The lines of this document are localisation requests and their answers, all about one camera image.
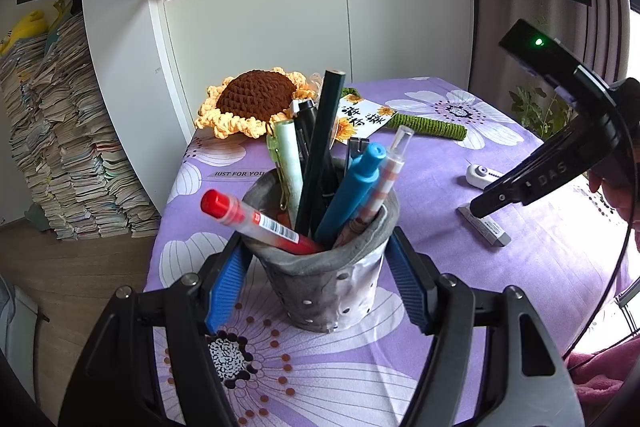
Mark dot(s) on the white bookcase cabinet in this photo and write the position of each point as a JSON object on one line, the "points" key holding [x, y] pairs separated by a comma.
{"points": [[300, 32]]}

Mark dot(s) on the green potted plant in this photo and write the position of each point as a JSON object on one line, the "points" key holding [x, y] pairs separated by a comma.
{"points": [[537, 112]]}

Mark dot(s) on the grey bed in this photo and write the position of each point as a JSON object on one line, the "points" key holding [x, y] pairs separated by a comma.
{"points": [[17, 317]]}

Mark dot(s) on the person's right hand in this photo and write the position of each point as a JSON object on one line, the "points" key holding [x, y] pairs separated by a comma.
{"points": [[617, 199]]}

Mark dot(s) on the red cap gel pen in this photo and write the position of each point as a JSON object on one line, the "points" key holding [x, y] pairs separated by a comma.
{"points": [[250, 219]]}

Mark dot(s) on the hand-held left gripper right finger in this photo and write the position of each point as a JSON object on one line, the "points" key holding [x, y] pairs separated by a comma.
{"points": [[405, 282]]}

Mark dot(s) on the grey fabric pen holder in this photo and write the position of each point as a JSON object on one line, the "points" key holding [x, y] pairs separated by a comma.
{"points": [[325, 292]]}

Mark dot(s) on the black gel pen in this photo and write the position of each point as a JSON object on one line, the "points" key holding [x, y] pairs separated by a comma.
{"points": [[306, 127]]}

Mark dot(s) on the yellow plush toy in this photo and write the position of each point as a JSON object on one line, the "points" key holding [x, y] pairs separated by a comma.
{"points": [[22, 32]]}

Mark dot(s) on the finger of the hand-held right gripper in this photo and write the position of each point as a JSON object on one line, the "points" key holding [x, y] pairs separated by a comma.
{"points": [[495, 201]]}

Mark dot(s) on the white sunflower print card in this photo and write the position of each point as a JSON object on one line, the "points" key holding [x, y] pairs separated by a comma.
{"points": [[362, 117]]}

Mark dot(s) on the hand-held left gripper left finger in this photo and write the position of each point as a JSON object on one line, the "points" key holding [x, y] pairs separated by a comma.
{"points": [[227, 277]]}

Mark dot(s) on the crochet sunflower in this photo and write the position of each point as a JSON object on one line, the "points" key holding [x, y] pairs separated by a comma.
{"points": [[255, 94]]}

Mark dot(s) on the white correction tape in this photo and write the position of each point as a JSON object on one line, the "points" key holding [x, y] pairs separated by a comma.
{"points": [[480, 174]]}

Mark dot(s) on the purple floral tablecloth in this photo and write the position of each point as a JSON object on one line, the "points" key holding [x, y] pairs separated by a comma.
{"points": [[525, 287]]}

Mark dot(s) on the tall stacks of papers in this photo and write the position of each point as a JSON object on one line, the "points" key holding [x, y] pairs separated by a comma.
{"points": [[75, 132]]}

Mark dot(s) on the white eraser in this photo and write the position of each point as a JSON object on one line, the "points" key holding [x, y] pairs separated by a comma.
{"points": [[485, 225]]}

